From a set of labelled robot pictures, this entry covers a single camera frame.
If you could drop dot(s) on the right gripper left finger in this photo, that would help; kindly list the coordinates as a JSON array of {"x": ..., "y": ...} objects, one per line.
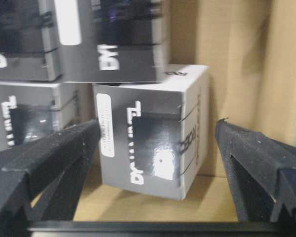
[{"x": 42, "y": 180}]

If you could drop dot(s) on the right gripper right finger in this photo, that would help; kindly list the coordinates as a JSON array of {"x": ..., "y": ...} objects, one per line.
[{"x": 261, "y": 174}]

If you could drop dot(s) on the black box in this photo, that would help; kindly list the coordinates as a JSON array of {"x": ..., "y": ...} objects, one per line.
[
  {"x": 31, "y": 110},
  {"x": 29, "y": 43},
  {"x": 113, "y": 41},
  {"x": 154, "y": 137}
]

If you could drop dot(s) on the open cardboard box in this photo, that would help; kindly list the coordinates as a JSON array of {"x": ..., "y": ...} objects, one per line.
[{"x": 250, "y": 48}]

